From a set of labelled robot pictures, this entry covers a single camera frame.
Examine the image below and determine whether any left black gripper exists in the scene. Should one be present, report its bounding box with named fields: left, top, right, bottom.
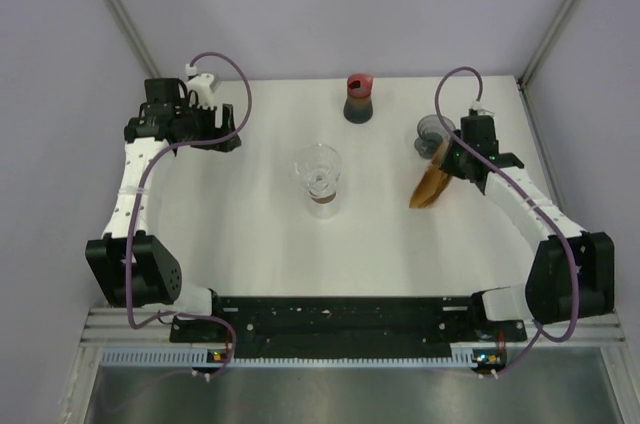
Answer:
left=174, top=98, right=240, bottom=153

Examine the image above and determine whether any clear glass dripper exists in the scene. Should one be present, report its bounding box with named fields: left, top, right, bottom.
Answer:
left=293, top=143, right=342, bottom=200

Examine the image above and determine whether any glass beaker with brown band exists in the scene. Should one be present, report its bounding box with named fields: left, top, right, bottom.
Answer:
left=306, top=193, right=341, bottom=220

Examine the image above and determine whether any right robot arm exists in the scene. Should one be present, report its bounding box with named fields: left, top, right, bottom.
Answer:
left=441, top=111, right=615, bottom=340

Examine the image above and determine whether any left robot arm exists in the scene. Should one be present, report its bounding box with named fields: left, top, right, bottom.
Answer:
left=85, top=73, right=241, bottom=341

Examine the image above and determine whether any brown coffee filter stack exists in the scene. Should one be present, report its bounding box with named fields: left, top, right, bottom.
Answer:
left=409, top=140, right=452, bottom=209

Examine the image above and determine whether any grey plastic dripper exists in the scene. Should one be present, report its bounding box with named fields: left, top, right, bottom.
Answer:
left=414, top=114, right=449, bottom=159

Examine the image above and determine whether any red-topped dark flask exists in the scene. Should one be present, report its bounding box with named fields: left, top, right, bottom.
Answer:
left=343, top=73, right=374, bottom=124

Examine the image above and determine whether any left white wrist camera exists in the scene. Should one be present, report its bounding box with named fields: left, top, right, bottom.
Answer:
left=185, top=63, right=220, bottom=109

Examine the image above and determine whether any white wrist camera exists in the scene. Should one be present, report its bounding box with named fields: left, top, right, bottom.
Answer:
left=185, top=63, right=220, bottom=109
left=468, top=100, right=495, bottom=117

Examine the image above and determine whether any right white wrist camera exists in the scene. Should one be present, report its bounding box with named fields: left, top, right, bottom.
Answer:
left=468, top=100, right=495, bottom=117

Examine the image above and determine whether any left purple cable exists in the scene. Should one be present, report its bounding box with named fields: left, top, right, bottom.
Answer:
left=126, top=50, right=251, bottom=378

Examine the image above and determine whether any purple cable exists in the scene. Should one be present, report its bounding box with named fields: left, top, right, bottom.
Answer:
left=433, top=64, right=582, bottom=376
left=126, top=50, right=251, bottom=378

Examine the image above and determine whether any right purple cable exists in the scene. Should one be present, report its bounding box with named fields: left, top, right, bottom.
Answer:
left=433, top=64, right=582, bottom=376

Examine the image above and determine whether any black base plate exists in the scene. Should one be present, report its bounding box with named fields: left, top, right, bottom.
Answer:
left=169, top=297, right=527, bottom=359

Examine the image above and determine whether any white slotted cable duct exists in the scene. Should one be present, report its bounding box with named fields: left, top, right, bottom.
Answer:
left=99, top=347, right=506, bottom=371

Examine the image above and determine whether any left aluminium frame post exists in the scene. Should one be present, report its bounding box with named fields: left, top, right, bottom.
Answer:
left=103, top=0, right=162, bottom=78

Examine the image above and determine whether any aluminium frame post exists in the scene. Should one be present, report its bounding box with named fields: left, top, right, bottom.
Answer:
left=103, top=0, right=162, bottom=78
left=518, top=0, right=582, bottom=91

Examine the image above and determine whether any aluminium front rail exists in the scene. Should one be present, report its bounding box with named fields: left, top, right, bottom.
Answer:
left=80, top=308, right=626, bottom=346

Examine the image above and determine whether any right aluminium frame post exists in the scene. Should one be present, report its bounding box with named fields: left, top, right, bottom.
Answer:
left=518, top=0, right=582, bottom=91

